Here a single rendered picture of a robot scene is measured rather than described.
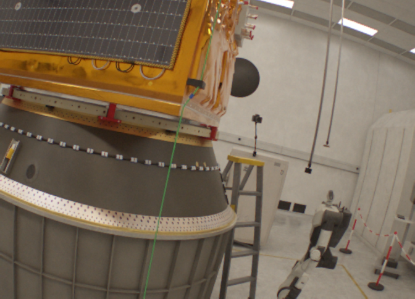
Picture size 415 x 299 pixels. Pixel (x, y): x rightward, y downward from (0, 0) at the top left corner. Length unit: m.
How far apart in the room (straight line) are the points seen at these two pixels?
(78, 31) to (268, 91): 8.40
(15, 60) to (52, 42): 0.31
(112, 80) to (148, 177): 0.55
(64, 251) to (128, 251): 0.35
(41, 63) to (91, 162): 0.62
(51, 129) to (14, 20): 0.73
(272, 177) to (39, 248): 4.56
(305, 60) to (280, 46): 0.80
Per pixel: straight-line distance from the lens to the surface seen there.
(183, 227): 2.04
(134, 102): 1.73
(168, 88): 1.69
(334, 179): 10.27
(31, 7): 2.14
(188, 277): 2.26
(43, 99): 2.07
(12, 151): 2.04
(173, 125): 2.12
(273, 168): 5.91
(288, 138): 9.94
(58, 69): 1.93
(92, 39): 1.82
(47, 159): 1.95
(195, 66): 1.73
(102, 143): 1.96
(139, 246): 1.94
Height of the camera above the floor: 1.72
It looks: 3 degrees down
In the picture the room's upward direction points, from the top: 13 degrees clockwise
